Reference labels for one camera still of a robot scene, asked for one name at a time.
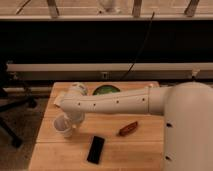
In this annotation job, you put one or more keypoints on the wall power outlet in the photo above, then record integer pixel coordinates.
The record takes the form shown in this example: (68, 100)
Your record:
(105, 75)

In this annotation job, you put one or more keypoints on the green bowl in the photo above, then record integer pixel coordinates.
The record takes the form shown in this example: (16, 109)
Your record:
(105, 89)

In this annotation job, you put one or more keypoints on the black office chair base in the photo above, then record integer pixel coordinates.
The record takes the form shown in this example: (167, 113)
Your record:
(5, 77)

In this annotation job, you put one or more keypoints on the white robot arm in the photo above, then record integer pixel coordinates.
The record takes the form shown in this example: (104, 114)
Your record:
(187, 109)

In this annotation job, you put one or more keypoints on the black phone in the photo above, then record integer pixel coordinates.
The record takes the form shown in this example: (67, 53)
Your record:
(95, 149)

